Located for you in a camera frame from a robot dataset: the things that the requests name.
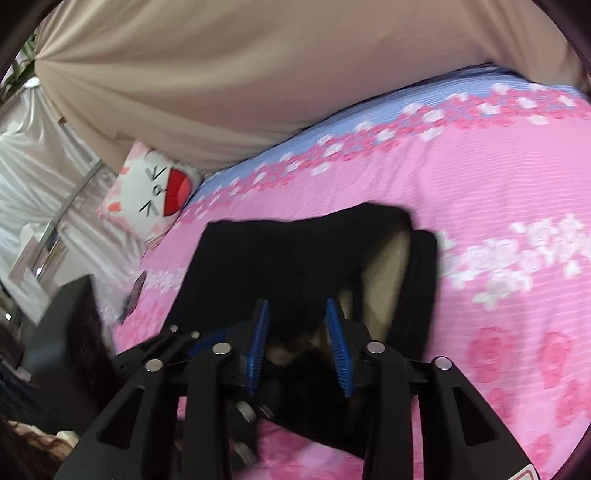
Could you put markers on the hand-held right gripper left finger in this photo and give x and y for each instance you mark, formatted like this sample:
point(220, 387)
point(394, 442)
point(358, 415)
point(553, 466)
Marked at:
point(259, 341)

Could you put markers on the cat face print pillow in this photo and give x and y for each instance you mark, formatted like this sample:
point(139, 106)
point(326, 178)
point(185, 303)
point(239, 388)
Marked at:
point(138, 184)

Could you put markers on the black pants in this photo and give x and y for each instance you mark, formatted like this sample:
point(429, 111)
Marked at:
point(277, 258)

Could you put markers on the green plant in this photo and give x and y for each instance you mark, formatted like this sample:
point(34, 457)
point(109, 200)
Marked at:
point(25, 69)

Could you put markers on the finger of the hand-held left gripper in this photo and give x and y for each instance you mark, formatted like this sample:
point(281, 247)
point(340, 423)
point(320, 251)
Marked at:
point(184, 339)
point(244, 415)

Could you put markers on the white satin curtain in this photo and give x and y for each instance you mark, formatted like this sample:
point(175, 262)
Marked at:
point(37, 161)

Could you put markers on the silver metal bar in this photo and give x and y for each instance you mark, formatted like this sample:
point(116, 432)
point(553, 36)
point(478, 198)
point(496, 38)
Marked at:
point(69, 203)

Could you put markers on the pink rose print bed sheet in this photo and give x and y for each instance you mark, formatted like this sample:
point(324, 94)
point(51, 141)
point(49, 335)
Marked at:
point(485, 184)

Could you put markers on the beige curtain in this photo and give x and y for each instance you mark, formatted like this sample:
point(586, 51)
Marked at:
point(277, 69)

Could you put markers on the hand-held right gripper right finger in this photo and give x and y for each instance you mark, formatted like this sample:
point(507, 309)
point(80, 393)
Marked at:
point(339, 350)

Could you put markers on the dark phone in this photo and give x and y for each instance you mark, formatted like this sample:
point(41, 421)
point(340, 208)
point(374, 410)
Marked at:
point(134, 295)

